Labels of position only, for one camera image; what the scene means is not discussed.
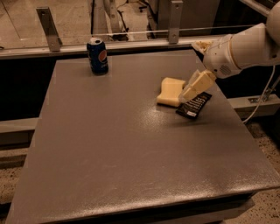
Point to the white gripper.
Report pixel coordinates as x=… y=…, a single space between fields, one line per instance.
x=218 y=58

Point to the yellow wavy sponge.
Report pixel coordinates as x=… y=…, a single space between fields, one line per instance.
x=170 y=90

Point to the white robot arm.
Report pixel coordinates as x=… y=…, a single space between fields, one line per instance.
x=259 y=45

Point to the black rxbar chocolate wrapper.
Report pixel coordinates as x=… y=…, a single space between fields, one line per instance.
x=192 y=108

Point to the blue pepsi can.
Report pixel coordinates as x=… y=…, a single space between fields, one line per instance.
x=97 y=54

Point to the right metal rail bracket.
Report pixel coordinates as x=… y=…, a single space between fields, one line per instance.
x=176 y=7

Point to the metal rail bracket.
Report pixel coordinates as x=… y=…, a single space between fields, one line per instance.
x=176 y=7
x=52 y=37

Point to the horizontal metal rail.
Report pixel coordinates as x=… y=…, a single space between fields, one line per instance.
x=112 y=47

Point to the left metal rail bracket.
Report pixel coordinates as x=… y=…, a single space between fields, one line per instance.
x=52 y=37

